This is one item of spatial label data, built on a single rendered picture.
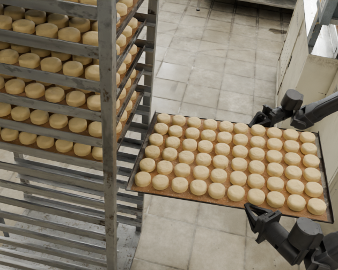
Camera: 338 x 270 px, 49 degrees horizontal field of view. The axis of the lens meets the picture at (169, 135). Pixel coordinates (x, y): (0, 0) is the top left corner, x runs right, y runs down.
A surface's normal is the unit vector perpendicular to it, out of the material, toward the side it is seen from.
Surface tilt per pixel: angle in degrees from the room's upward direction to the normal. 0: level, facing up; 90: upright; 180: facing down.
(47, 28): 0
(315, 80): 90
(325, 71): 90
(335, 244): 54
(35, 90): 0
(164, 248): 0
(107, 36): 90
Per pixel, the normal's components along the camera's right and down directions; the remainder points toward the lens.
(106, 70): -0.19, 0.63
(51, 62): 0.09, -0.75
